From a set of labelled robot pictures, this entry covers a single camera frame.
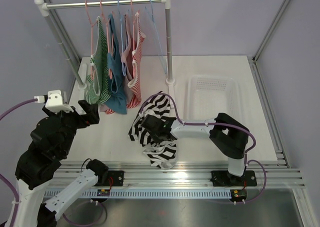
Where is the blue hanger end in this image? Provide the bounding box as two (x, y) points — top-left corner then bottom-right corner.
(145, 0), (168, 75)

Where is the white slotted cable duct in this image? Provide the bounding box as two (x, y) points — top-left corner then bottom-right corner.
(44, 188), (233, 199)

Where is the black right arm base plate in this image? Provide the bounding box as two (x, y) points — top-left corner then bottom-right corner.
(210, 170), (258, 187)

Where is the aluminium frame post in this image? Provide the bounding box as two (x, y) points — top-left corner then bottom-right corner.
(34, 0), (85, 88)
(252, 0), (292, 64)

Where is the aluminium frame post right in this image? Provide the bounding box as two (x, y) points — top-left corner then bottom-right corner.
(252, 0), (292, 64)

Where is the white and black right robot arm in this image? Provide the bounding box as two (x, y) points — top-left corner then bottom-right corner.
(141, 113), (250, 187)

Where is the green white striped tank top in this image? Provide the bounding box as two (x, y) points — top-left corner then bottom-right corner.
(84, 16), (111, 105)

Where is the blue tank top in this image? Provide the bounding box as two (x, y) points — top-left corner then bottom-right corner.
(104, 13), (127, 115)

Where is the aluminium frame post left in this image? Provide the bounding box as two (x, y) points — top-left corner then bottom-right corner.
(34, 0), (85, 88)

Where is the pink hanger with red top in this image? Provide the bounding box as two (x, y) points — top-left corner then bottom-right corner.
(130, 0), (140, 23)

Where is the black white striped tank top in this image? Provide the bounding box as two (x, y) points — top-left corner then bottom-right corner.
(128, 91), (178, 170)

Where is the silver and white clothes rack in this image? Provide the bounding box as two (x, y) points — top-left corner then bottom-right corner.
(34, 0), (176, 108)

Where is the pink tank top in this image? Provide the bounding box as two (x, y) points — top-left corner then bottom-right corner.
(101, 32), (133, 115)

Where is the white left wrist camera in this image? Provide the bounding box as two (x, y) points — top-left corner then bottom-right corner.
(34, 89), (74, 114)

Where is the white plastic mesh basket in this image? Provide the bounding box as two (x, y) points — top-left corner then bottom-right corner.
(183, 74), (244, 123)

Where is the red white striped tank top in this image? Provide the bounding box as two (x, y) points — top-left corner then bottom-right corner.
(127, 10), (146, 109)

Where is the aluminium mounting rail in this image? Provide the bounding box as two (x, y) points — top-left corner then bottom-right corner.
(50, 145), (305, 189)

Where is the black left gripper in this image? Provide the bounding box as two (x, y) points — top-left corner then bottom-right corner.
(44, 99), (100, 156)

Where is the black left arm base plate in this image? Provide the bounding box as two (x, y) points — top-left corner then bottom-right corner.
(95, 170), (125, 187)

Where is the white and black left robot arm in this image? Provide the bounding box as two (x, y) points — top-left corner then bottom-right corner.
(0, 100), (109, 227)

